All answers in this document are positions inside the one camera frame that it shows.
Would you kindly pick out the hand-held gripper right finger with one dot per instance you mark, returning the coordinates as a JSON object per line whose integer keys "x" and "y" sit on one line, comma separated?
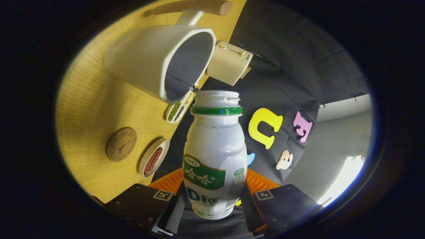
{"x": 285, "y": 202}

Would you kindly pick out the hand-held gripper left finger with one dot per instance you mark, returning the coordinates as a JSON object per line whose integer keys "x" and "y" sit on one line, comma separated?
{"x": 139, "y": 202}

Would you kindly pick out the round cork coaster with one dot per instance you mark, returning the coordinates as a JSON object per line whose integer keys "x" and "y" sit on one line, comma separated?
{"x": 121, "y": 144}

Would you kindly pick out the white juice bottle green label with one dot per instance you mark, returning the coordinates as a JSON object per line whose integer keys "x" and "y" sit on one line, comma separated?
{"x": 214, "y": 146}

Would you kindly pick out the red-brown meat slice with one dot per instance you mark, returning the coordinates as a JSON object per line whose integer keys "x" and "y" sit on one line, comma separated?
{"x": 152, "y": 161}

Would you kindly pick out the white round plate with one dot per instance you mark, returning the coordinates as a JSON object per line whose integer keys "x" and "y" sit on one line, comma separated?
{"x": 162, "y": 146}

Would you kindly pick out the white divided condiment dish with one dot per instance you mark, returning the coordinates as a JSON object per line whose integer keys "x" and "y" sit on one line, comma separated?
{"x": 174, "y": 111}

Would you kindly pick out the wooden table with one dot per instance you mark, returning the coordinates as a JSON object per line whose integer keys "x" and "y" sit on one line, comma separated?
{"x": 93, "y": 113}

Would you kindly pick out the brown toast slice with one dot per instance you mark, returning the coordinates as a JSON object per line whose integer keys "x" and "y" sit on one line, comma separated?
{"x": 246, "y": 72}

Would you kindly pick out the cream toaster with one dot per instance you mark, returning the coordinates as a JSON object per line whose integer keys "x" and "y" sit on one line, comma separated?
{"x": 227, "y": 63}

